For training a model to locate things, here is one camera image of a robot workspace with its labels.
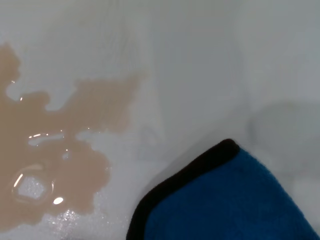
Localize brown water stain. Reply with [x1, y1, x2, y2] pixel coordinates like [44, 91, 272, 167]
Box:
[0, 42, 142, 231]

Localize blue rag with black trim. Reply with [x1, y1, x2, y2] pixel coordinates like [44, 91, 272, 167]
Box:
[126, 138, 320, 240]

